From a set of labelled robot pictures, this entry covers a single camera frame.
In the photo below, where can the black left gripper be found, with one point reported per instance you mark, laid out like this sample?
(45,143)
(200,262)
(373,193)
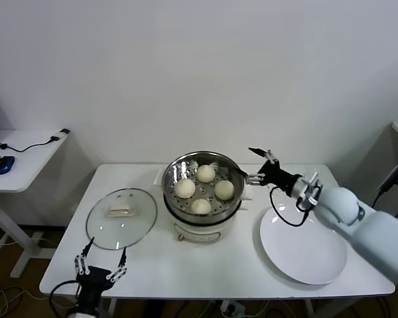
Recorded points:
(94,280)

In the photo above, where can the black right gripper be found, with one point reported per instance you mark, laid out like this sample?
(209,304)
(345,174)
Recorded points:
(278,177)

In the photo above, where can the white steamed baozi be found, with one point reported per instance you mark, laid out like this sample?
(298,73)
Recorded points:
(225,189)
(205,173)
(201,206)
(185,188)

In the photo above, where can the round glass pot lid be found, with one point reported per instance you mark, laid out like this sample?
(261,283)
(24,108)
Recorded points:
(132,228)

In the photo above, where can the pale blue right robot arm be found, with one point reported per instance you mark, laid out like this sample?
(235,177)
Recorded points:
(368,232)

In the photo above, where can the stainless steel steamer basket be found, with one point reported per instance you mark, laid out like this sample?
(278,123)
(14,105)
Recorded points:
(172,172)

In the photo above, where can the white electric cooker pot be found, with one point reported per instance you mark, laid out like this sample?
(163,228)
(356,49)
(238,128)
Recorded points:
(199,232)

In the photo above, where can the large white plate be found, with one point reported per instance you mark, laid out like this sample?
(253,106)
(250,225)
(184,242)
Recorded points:
(302,251)

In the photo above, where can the blue computer mouse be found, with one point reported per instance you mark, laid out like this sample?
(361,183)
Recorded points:
(4,165)

